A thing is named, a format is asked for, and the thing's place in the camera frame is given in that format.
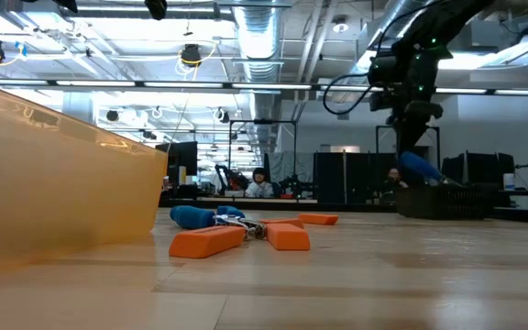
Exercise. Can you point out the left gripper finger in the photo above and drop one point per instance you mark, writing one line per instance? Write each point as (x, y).
(64, 4)
(156, 9)

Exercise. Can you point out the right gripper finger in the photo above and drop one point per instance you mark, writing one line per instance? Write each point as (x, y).
(405, 144)
(421, 135)

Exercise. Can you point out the black mesh basket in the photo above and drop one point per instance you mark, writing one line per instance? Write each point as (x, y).
(447, 204)

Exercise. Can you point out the orange eraser block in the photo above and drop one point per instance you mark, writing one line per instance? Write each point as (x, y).
(206, 241)
(287, 222)
(318, 219)
(288, 237)

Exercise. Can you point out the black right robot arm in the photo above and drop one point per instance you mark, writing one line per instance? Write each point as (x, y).
(447, 23)

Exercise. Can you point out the person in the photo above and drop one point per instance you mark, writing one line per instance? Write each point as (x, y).
(393, 175)
(259, 189)

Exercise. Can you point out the black background equipment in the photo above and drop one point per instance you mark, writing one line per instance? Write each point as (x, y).
(479, 167)

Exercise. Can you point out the overhead light bar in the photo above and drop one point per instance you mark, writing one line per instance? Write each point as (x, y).
(181, 84)

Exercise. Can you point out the black partition panel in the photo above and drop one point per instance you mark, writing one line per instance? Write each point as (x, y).
(333, 179)

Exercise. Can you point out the white bottle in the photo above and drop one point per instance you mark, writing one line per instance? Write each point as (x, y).
(509, 182)

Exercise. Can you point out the grey ceiling unit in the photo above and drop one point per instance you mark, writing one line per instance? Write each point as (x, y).
(486, 34)

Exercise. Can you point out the grey cover sheet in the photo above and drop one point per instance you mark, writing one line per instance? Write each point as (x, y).
(287, 165)

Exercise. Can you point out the black monitor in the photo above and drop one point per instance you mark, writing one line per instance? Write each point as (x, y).
(190, 156)

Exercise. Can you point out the orange translucent plastic bin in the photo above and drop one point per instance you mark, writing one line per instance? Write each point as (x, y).
(62, 192)

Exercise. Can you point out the black rig frame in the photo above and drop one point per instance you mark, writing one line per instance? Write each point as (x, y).
(438, 142)
(264, 122)

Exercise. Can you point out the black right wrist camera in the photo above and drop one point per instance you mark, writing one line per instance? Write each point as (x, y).
(381, 101)

